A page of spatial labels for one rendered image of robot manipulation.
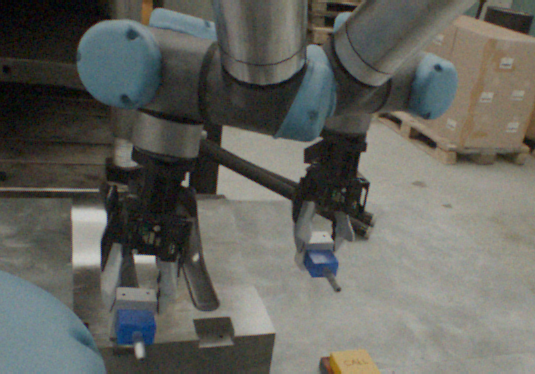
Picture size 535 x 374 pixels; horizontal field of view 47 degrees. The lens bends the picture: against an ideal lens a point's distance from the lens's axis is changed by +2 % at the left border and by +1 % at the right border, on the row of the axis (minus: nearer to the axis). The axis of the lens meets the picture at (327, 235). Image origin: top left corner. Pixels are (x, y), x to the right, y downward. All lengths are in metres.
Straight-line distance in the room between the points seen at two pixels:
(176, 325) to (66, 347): 0.64
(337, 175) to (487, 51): 3.70
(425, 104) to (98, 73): 0.37
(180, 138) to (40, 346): 0.49
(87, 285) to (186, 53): 0.47
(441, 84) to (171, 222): 0.35
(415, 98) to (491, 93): 3.90
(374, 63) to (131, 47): 0.23
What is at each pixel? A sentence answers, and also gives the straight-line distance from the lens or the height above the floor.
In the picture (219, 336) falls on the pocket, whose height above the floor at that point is 0.86.
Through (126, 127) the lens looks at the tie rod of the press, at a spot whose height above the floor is 0.93.
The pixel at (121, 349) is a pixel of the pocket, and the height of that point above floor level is 0.86.
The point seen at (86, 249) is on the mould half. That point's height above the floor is 0.90.
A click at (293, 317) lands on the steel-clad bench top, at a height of 0.80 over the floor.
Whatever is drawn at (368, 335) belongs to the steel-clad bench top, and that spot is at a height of 0.80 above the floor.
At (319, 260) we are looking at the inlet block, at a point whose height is 0.95.
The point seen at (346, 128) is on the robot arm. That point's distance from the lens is 0.84.
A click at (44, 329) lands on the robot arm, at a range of 0.23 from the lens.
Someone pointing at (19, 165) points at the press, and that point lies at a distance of 1.61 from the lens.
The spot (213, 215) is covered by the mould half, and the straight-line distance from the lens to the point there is 1.08.
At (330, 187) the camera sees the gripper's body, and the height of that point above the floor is 1.07.
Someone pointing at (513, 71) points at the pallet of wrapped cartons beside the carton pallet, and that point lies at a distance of 4.70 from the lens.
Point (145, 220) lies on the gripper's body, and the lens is 0.72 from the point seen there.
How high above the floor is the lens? 1.40
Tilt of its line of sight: 26 degrees down
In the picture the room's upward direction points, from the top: 11 degrees clockwise
